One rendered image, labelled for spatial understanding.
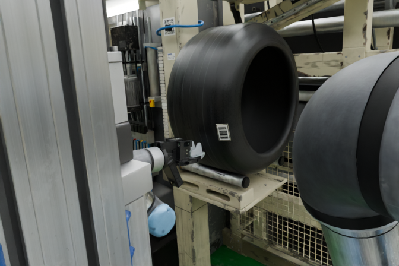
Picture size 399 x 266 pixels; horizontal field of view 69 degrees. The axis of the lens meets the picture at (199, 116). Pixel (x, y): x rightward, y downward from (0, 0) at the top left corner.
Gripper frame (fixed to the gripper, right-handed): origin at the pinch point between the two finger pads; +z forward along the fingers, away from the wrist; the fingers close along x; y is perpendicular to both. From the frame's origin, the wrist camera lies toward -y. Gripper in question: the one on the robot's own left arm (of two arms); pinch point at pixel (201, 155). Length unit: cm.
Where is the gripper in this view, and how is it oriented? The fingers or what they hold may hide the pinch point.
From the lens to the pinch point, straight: 104.5
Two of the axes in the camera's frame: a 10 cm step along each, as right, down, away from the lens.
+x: -7.3, -1.0, 6.7
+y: 0.3, -9.9, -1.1
